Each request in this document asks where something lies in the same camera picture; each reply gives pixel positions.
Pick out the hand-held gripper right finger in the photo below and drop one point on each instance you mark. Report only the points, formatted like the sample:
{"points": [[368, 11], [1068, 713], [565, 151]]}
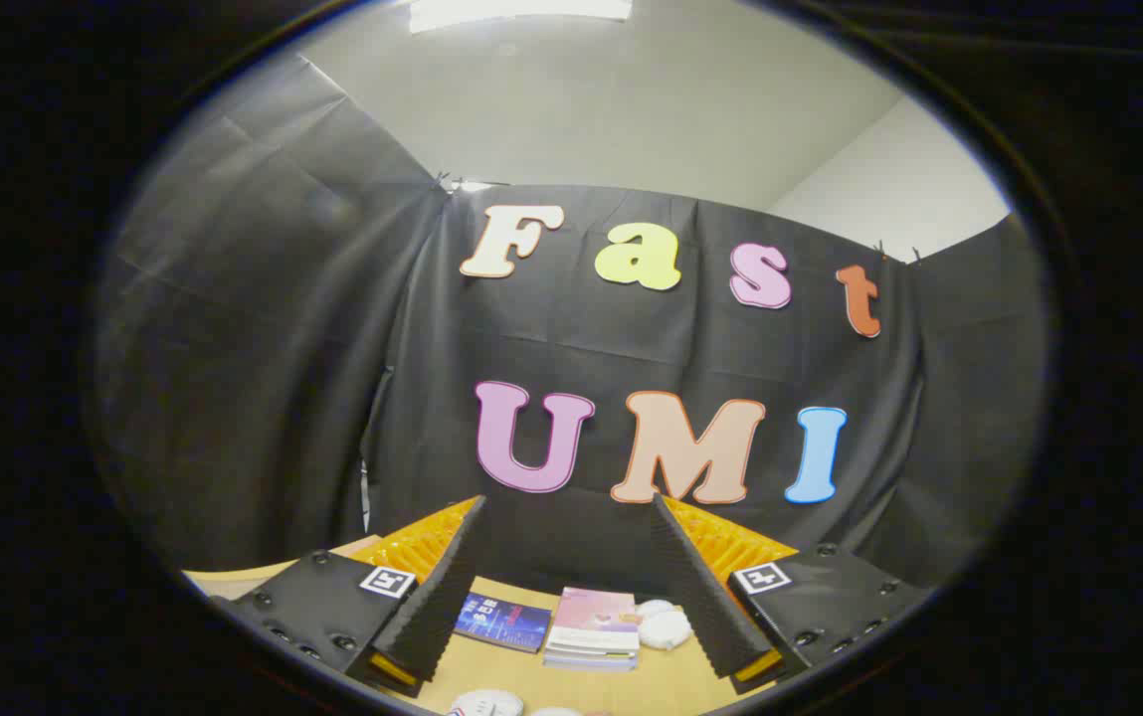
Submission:
{"points": [[700, 607]]}

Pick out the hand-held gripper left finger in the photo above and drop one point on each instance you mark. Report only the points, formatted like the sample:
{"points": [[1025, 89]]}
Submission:
{"points": [[442, 607]]}

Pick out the white fluffy puff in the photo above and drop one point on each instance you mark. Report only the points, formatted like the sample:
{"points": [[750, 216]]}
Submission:
{"points": [[667, 629]]}

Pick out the blue cover book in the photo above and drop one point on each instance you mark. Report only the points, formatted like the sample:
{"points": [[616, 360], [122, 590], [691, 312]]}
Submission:
{"points": [[501, 622]]}

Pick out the pink cover book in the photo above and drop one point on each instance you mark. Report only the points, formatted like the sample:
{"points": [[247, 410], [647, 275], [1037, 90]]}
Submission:
{"points": [[596, 617]]}

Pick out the white paperback book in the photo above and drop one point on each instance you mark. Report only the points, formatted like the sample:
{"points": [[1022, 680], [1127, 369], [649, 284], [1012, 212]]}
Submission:
{"points": [[589, 656], [586, 665]]}

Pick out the black backdrop cloth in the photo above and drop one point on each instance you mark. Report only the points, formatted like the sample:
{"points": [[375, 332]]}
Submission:
{"points": [[263, 348]]}

